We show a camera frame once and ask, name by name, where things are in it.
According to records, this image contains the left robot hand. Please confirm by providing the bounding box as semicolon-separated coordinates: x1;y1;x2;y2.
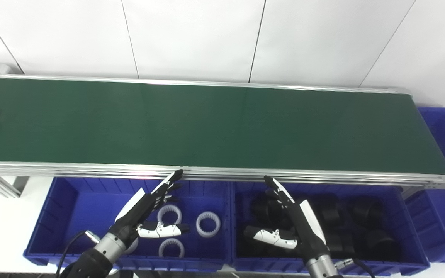
109;169;190;242

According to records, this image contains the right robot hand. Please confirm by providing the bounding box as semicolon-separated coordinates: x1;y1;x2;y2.
244;176;330;265

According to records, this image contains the blue bin with white rings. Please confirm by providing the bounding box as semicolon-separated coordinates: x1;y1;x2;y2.
23;176;234;271

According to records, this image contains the green conveyor belt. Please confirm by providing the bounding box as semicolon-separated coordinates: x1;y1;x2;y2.
0;72;445;190
0;76;445;175

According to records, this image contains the blue bin with black parts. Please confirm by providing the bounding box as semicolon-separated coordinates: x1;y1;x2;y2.
231;181;431;276

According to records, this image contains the aluminium conveyor support leg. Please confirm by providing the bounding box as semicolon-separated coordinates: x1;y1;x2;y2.
0;175;30;198

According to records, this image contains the black ring part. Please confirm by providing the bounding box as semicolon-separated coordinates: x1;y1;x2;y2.
324;231;357;256
363;229;399;260
314;195;343;229
347;196;386;229
249;194;282;225

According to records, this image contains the white toothed ring part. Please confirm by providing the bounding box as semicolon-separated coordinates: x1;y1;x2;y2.
158;238;185;259
157;204;183;225
195;211;222;238

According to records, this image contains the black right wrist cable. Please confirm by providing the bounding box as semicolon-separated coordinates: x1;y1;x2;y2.
335;258;376;278

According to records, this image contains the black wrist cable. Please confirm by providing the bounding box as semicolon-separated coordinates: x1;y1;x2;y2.
335;258;376;278
56;230;102;278

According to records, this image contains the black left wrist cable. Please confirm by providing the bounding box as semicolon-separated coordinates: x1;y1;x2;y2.
56;230;102;278

